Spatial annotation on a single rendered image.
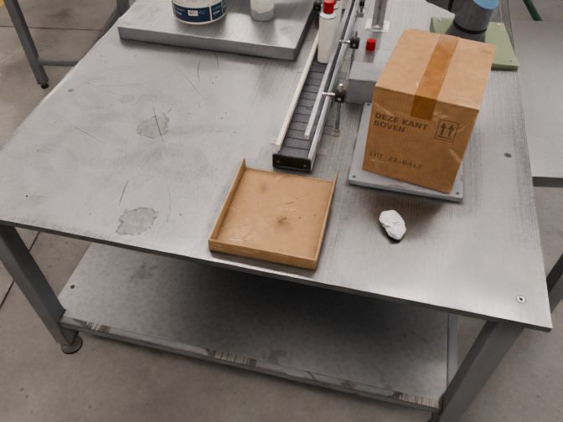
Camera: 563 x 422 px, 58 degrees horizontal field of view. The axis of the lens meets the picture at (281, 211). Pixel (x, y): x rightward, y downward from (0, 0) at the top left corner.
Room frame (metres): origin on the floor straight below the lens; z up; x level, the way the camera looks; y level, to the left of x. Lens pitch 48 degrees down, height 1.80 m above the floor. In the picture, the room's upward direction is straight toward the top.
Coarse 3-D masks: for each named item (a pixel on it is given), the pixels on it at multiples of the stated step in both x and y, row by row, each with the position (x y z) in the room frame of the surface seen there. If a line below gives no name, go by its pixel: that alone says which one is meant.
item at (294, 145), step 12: (348, 24) 1.83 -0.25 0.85; (312, 60) 1.51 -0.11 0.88; (336, 60) 1.51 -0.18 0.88; (312, 72) 1.44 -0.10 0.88; (324, 72) 1.44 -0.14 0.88; (312, 84) 1.38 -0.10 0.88; (300, 96) 1.31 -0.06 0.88; (312, 96) 1.31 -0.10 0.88; (324, 96) 1.31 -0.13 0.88; (300, 108) 1.25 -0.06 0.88; (312, 108) 1.25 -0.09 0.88; (300, 120) 1.19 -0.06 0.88; (288, 132) 1.14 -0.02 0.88; (300, 132) 1.14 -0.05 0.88; (312, 132) 1.14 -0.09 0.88; (288, 144) 1.08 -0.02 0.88; (300, 144) 1.08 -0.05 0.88; (288, 156) 1.04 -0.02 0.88; (300, 156) 1.04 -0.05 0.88
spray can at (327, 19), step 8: (328, 0) 1.52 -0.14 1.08; (328, 8) 1.50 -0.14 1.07; (320, 16) 1.51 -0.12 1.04; (328, 16) 1.50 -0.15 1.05; (320, 24) 1.50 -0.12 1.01; (328, 24) 1.49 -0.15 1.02; (320, 32) 1.50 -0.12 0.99; (328, 32) 1.49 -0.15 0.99; (320, 40) 1.50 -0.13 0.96; (328, 40) 1.49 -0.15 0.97; (320, 48) 1.50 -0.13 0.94; (328, 48) 1.49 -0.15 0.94; (320, 56) 1.50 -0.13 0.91; (328, 56) 1.49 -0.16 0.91
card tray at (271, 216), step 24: (240, 168) 1.00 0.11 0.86; (240, 192) 0.94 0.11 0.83; (264, 192) 0.94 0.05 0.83; (288, 192) 0.94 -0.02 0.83; (312, 192) 0.94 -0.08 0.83; (240, 216) 0.86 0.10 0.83; (264, 216) 0.86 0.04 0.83; (288, 216) 0.86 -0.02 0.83; (312, 216) 0.86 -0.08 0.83; (216, 240) 0.75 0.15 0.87; (240, 240) 0.78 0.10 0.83; (264, 240) 0.78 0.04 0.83; (288, 240) 0.78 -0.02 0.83; (312, 240) 0.78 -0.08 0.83; (288, 264) 0.71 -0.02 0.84; (312, 264) 0.69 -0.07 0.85
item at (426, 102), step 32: (416, 32) 1.26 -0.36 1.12; (416, 64) 1.10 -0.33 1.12; (448, 64) 1.10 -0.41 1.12; (480, 64) 1.10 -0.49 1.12; (384, 96) 1.00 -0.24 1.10; (416, 96) 0.97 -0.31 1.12; (448, 96) 0.97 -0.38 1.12; (480, 96) 0.97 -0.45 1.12; (384, 128) 1.00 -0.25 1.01; (416, 128) 0.97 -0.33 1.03; (448, 128) 0.94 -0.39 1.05; (384, 160) 0.99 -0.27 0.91; (416, 160) 0.96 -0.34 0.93; (448, 160) 0.93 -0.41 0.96; (448, 192) 0.92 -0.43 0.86
